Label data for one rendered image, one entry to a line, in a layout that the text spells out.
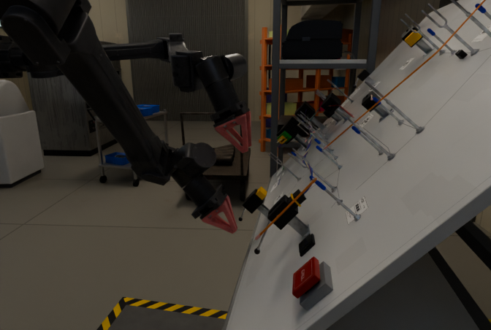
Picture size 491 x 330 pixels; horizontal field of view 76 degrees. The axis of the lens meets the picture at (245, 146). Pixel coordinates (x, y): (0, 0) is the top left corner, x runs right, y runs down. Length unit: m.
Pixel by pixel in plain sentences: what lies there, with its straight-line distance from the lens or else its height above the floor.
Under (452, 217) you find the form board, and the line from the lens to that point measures 0.45.
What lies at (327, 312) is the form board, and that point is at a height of 1.09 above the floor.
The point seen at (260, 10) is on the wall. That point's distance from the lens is 8.63.
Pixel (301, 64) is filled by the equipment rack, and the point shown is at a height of 1.44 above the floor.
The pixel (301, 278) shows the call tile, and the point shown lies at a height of 1.10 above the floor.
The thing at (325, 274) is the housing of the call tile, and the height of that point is 1.11.
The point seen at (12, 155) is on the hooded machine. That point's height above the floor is 0.39.
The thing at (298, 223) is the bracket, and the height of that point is 1.09.
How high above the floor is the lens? 1.42
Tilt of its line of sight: 14 degrees down
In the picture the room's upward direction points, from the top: straight up
